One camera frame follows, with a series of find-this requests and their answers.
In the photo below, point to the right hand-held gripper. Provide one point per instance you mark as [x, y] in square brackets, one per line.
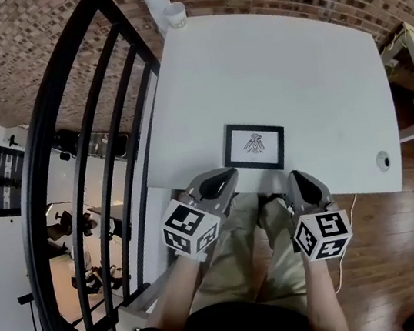
[321, 236]

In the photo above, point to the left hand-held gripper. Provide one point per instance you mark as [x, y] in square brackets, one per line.
[189, 227]

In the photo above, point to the black picture frame with drawing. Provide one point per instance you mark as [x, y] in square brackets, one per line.
[235, 144]

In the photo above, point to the person's left forearm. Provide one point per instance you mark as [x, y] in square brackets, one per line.
[175, 286]

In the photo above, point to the person's right forearm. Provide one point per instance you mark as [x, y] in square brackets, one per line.
[323, 298]

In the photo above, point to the person's khaki trousers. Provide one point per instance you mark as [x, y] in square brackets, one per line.
[241, 256]

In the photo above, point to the black metal railing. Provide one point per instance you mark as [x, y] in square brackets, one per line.
[40, 121]

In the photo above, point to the white paper cup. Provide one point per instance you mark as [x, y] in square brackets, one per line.
[176, 15]

